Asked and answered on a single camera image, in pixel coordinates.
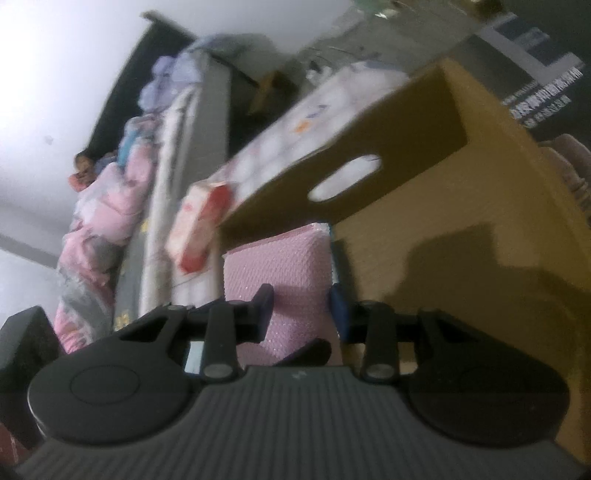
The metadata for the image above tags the white printed paper roll pack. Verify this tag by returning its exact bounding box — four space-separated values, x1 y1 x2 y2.
203 60 411 217

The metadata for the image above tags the wooden stool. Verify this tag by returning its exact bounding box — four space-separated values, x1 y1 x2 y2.
249 69 296 116

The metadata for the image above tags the brown cardboard box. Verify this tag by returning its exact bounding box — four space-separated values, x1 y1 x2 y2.
221 58 591 374

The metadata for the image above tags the brown-haired doll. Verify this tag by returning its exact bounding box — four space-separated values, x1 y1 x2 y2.
68 154 100 192

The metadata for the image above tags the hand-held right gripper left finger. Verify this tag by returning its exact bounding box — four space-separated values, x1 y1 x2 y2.
115 283 276 383

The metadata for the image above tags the dusty pink cloth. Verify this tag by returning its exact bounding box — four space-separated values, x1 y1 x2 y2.
538 134 591 208

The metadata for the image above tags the white fuzzy blanket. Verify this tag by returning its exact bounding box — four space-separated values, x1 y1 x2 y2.
141 88 204 315

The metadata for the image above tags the pale purple clothes pile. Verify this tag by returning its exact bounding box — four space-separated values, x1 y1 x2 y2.
139 34 241 112

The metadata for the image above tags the pink patterned quilt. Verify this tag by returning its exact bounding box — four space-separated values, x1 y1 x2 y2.
53 115 160 354

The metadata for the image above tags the black wall poster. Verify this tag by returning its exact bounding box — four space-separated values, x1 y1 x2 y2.
462 0 591 144

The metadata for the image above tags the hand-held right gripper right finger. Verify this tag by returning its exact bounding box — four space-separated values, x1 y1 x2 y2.
329 285 462 384

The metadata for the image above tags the red white tissue pack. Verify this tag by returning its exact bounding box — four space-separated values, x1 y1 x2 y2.
165 181 238 275

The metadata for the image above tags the pink bubble wrap pouch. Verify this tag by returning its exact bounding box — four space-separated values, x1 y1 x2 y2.
223 223 345 358

